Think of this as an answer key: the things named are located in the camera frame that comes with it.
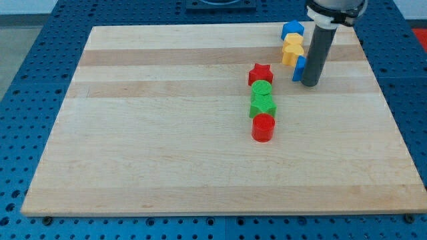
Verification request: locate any blue pentagon block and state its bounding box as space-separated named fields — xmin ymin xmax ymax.
xmin=281 ymin=20 xmax=305 ymax=40

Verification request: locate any green star block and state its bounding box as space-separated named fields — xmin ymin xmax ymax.
xmin=249 ymin=94 xmax=277 ymax=118

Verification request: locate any wooden board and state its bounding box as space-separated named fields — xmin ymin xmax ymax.
xmin=21 ymin=23 xmax=426 ymax=217

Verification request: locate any red star block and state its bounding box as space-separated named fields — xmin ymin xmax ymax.
xmin=248 ymin=63 xmax=274 ymax=86

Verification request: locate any green cylinder block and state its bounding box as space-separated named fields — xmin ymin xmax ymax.
xmin=251 ymin=79 xmax=272 ymax=102

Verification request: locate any yellow heart block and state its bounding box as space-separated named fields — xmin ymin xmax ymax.
xmin=282 ymin=44 xmax=304 ymax=67

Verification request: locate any yellow hexagon block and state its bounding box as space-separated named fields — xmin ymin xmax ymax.
xmin=283 ymin=33 xmax=304 ymax=47

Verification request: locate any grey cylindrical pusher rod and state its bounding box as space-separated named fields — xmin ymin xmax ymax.
xmin=301 ymin=25 xmax=336 ymax=87

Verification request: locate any red cylinder block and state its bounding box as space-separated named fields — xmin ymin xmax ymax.
xmin=252 ymin=113 xmax=276 ymax=142

